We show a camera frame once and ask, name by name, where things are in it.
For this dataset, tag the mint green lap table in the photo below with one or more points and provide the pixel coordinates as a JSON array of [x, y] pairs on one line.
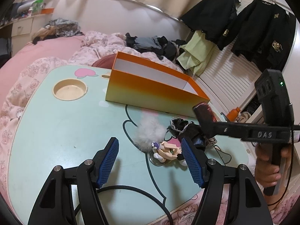
[[54, 132]]

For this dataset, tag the pink floral duvet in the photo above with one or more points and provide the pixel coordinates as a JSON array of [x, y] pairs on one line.
[[24, 72]]

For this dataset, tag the white desk with drawer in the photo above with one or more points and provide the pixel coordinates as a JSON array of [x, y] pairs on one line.
[[20, 31]]

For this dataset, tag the pile of dark clothes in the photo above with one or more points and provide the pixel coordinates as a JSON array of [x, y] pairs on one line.
[[160, 46]]

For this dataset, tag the lime green garment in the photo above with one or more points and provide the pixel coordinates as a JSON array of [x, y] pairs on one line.
[[196, 53]]

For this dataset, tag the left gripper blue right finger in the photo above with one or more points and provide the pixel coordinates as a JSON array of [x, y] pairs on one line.
[[246, 204]]

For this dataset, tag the white fluffy pompom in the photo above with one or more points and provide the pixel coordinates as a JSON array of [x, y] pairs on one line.
[[149, 130]]

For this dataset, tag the person's right hand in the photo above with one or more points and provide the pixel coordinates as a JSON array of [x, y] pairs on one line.
[[266, 174]]

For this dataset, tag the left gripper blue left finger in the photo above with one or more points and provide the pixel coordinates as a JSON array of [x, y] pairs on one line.
[[54, 204]]

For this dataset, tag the orange water bottle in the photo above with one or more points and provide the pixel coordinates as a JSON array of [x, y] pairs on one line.
[[233, 114]]

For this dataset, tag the dark red cushion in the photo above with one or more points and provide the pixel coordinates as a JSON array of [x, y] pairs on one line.
[[105, 62]]

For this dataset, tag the dark red foil snack pack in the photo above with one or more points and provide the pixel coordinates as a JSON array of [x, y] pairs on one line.
[[204, 113]]

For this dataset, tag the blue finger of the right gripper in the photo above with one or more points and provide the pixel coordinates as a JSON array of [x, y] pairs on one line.
[[234, 130]]

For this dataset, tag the hanging black jacket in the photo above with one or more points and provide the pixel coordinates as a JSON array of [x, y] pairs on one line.
[[213, 18], [263, 34]]

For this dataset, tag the black glossy cloth item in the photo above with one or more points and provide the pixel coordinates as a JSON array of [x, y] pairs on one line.
[[181, 129]]

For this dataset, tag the orange gradient cardboard box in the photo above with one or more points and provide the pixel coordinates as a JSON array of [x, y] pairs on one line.
[[139, 82]]

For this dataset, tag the patterned grey clothes pile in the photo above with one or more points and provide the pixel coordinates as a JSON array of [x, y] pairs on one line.
[[64, 27]]

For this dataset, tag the anime figure keychain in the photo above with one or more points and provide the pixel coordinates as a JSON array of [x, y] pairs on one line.
[[165, 151]]

